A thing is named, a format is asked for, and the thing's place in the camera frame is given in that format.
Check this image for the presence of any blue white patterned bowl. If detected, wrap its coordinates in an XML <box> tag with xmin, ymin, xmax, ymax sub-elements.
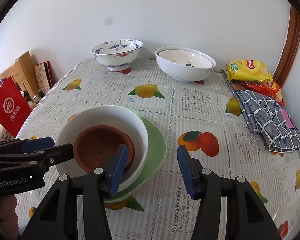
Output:
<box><xmin>90</xmin><ymin>39</ymin><xmax>143</xmax><ymax>72</ymax></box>

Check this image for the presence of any green square plastic plate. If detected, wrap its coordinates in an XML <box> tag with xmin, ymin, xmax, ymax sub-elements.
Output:
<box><xmin>106</xmin><ymin>107</ymin><xmax>166</xmax><ymax>203</ymax></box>

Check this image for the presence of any red paper bag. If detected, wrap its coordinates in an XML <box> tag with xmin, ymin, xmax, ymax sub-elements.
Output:
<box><xmin>0</xmin><ymin>77</ymin><xmax>31</xmax><ymax>137</ymax></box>

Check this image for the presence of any fruit print tablecloth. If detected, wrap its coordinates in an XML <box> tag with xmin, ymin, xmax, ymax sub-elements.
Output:
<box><xmin>18</xmin><ymin>58</ymin><xmax>300</xmax><ymax>239</ymax></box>

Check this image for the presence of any large white ceramic bowl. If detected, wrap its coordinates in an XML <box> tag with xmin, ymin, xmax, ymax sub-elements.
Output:
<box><xmin>155</xmin><ymin>46</ymin><xmax>216</xmax><ymax>82</ymax></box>

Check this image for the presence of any person's left hand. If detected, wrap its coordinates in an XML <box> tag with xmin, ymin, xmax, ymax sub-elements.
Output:
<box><xmin>0</xmin><ymin>195</ymin><xmax>19</xmax><ymax>239</ymax></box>

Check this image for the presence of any red chips bag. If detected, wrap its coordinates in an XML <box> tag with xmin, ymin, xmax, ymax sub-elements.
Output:
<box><xmin>241</xmin><ymin>80</ymin><xmax>285</xmax><ymax>106</ymax></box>

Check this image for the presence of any lemon print inner bowl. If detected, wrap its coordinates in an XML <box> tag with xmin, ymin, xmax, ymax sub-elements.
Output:
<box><xmin>159</xmin><ymin>49</ymin><xmax>213</xmax><ymax>68</ymax></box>

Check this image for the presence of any grey checked folded cloth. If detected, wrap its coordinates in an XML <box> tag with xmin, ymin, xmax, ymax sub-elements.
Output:
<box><xmin>221</xmin><ymin>70</ymin><xmax>300</xmax><ymax>153</ymax></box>

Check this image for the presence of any brown wooden door frame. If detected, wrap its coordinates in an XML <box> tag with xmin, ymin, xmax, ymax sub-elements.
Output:
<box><xmin>273</xmin><ymin>5</ymin><xmax>300</xmax><ymax>87</ymax></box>

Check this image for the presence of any yellow chips bag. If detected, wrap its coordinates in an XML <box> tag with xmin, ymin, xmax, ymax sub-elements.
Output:
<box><xmin>226</xmin><ymin>60</ymin><xmax>273</xmax><ymax>83</ymax></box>

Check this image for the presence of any brown patterned book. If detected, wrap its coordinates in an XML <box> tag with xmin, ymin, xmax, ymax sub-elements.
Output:
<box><xmin>34</xmin><ymin>61</ymin><xmax>54</xmax><ymax>94</ymax></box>

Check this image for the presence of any brown clay bowl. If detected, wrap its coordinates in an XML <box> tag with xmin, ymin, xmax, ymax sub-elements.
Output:
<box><xmin>74</xmin><ymin>125</ymin><xmax>135</xmax><ymax>172</ymax></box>

